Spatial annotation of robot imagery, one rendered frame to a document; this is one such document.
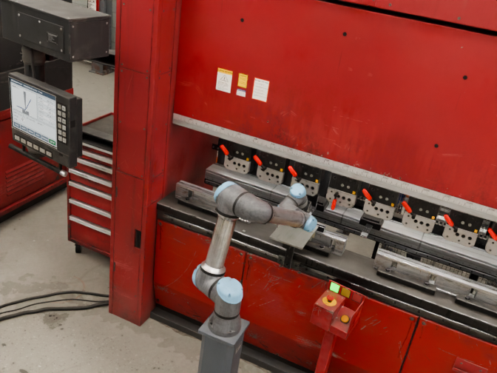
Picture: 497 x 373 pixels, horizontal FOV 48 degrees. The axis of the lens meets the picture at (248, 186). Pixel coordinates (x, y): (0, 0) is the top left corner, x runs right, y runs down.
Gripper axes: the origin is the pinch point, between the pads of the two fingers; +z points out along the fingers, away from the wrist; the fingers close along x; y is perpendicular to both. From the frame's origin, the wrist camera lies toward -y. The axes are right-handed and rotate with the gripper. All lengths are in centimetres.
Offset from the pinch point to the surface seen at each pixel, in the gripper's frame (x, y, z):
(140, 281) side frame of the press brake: 87, -57, 39
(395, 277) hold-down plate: -55, -9, 8
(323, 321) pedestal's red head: -29, -45, 4
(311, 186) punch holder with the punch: -1.0, 14.9, -15.2
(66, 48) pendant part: 106, 5, -99
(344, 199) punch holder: -19.1, 13.9, -13.8
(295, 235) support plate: -1.4, -10.9, -6.5
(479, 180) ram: -77, 34, -37
